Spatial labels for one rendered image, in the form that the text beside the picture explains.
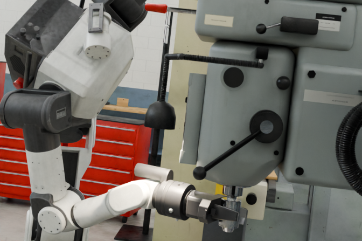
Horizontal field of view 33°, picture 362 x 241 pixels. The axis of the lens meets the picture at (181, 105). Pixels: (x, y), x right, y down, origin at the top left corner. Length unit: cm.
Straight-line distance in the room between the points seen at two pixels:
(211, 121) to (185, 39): 184
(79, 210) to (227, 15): 65
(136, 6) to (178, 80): 140
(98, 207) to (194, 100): 39
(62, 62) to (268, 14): 59
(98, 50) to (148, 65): 895
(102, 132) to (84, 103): 443
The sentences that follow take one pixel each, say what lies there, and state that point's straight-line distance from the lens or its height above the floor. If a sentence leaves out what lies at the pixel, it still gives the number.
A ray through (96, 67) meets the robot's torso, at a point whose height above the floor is 154.
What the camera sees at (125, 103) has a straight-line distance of 1021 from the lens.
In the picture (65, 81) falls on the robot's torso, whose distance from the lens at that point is 159.
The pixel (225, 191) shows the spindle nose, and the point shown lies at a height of 129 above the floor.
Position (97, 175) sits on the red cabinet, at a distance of 611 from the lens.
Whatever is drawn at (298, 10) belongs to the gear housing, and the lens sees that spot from 130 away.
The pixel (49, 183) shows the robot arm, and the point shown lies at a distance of 160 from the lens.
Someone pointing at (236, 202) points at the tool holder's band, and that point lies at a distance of 141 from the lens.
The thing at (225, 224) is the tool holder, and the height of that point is 121.
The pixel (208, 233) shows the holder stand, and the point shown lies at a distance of 187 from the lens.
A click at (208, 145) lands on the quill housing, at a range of 132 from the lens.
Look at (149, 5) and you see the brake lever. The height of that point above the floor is 170.
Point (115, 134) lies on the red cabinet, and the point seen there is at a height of 87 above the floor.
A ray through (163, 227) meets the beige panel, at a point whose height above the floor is 74.
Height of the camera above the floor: 155
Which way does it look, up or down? 3 degrees down
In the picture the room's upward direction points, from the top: 6 degrees clockwise
